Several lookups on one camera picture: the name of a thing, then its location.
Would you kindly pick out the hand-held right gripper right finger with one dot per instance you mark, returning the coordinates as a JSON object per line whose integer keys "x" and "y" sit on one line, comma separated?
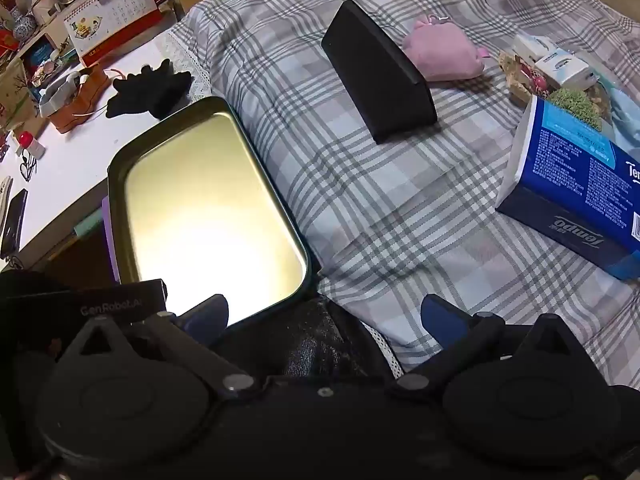
{"x": 442, "y": 317}

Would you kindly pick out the black triangular box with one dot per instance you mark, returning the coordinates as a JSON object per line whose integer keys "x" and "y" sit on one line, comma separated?
{"x": 380, "y": 80}

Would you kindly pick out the brown leather desk holder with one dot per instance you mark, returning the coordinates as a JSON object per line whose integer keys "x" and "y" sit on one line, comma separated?
{"x": 85, "y": 105}

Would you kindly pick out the small red-capped white bottle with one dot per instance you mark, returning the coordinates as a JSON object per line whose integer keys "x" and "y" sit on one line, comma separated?
{"x": 30, "y": 145}

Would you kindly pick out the black phone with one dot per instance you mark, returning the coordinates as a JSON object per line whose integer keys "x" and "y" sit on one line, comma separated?
{"x": 12, "y": 222}

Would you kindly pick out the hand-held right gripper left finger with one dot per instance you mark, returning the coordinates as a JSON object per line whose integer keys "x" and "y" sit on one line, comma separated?
{"x": 210, "y": 316}

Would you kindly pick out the black cloth glove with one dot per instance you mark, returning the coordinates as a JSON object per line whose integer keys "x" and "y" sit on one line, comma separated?
{"x": 150, "y": 91}

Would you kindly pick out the grey plaid blanket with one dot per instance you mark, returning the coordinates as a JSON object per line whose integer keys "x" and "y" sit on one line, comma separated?
{"x": 400, "y": 200}

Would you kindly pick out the pink plush pouch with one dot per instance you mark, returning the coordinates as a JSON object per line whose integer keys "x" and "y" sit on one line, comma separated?
{"x": 440, "y": 55}

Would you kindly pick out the desk calendar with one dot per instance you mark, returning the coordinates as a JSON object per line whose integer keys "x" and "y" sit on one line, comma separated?
{"x": 115, "y": 15}

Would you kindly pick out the blue tissue pack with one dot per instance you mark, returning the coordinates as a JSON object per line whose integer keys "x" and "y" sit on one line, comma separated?
{"x": 565, "y": 175}

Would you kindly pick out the white pocket tissue packet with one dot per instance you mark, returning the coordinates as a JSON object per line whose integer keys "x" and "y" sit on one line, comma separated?
{"x": 532, "y": 46}
{"x": 565, "y": 70}

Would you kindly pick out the green fuzzy ball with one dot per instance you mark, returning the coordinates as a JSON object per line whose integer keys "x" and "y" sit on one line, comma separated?
{"x": 575, "y": 106}

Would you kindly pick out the dark grey pants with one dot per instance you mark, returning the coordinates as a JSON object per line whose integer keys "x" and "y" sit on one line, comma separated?
{"x": 310, "y": 332}

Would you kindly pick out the blue face mask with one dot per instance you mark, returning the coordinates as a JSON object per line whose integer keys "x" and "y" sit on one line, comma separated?
{"x": 625, "y": 115}

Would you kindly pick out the beige printed bag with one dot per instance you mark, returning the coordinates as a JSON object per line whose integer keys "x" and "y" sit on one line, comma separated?
{"x": 15, "y": 95}

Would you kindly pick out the gold metal tray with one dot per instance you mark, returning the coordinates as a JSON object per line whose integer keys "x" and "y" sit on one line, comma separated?
{"x": 200, "y": 210}

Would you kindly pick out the blue and white vase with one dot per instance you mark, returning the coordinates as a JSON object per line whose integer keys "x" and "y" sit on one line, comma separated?
{"x": 23, "y": 25}

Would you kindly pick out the white lace cloth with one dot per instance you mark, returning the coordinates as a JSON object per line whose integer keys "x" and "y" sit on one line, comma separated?
{"x": 187, "y": 60}

